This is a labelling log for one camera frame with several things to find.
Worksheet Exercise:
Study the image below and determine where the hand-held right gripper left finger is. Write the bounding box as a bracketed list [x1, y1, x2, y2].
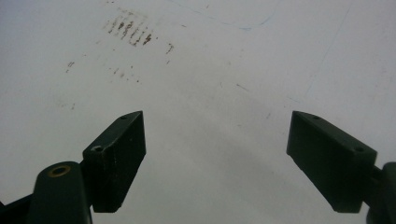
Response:
[81, 110, 148, 214]

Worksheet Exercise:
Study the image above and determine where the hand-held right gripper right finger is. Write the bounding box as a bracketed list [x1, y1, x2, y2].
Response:
[286, 110, 378, 215]

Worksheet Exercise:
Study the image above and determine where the white mat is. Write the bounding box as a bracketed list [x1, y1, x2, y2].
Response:
[0, 0, 396, 224]

